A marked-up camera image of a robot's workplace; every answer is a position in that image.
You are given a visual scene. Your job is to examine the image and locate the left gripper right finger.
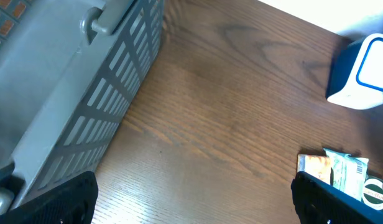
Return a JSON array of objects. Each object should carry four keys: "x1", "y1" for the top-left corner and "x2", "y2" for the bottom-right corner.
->
[{"x1": 291, "y1": 171, "x2": 383, "y2": 224}]

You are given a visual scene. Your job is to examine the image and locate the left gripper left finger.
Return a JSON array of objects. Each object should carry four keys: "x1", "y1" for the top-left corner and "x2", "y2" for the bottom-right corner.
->
[{"x1": 0, "y1": 171, "x2": 98, "y2": 224}]

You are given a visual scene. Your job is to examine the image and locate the small orange carton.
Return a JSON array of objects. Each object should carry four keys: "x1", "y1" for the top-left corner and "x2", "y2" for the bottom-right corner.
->
[{"x1": 297, "y1": 154, "x2": 331, "y2": 185}]

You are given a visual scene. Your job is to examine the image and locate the teal snack packet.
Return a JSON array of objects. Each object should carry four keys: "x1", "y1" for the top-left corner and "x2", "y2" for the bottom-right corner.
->
[{"x1": 324, "y1": 148, "x2": 369, "y2": 201}]

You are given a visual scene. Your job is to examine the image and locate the grey plastic mesh basket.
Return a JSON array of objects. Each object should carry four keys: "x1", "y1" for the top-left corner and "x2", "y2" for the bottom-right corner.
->
[{"x1": 0, "y1": 0, "x2": 165, "y2": 215}]

